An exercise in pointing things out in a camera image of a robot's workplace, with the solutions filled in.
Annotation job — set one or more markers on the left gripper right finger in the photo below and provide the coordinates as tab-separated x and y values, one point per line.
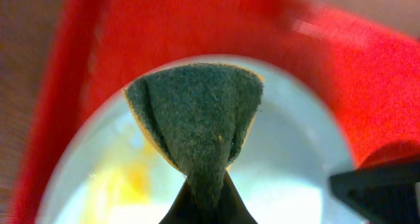
387	194

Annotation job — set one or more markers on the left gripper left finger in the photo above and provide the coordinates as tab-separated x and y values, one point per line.
231	209

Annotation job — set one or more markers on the green and yellow sponge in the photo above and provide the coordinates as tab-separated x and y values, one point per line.
198	116

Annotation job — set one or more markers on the light blue plate top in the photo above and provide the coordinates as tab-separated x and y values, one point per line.
110	174

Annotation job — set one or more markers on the red plastic serving tray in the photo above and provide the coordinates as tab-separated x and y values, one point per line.
366	74

